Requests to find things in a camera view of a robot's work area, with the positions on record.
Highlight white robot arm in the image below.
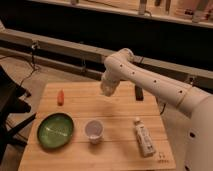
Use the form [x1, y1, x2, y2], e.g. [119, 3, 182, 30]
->
[100, 48, 213, 171]

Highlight black rectangular block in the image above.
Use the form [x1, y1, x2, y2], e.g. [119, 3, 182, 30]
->
[135, 86, 144, 101]

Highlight orange carrot toy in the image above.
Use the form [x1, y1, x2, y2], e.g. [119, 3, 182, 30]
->
[57, 90, 64, 106]

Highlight white plastic bottle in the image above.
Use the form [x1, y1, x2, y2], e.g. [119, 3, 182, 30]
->
[134, 117, 156, 157]

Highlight green bowl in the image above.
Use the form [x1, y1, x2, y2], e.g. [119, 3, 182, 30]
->
[37, 113, 74, 149]

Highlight black chair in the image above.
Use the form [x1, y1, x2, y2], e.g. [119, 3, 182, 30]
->
[0, 65, 35, 164]

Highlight black cable on floor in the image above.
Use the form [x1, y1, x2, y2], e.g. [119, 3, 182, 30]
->
[0, 42, 43, 88]

